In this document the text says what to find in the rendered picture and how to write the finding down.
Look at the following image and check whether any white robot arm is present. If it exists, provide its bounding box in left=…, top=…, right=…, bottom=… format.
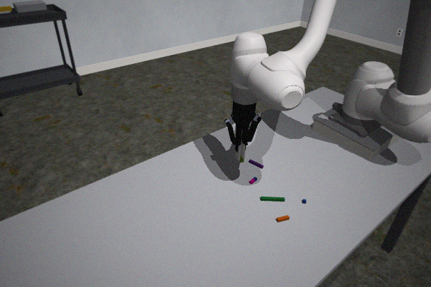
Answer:
left=230, top=0, right=431, bottom=143

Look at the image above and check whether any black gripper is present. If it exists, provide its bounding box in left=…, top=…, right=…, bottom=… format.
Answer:
left=224, top=101, right=261, bottom=161

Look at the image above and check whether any orange rod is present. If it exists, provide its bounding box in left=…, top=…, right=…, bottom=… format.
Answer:
left=276, top=215, right=289, bottom=222

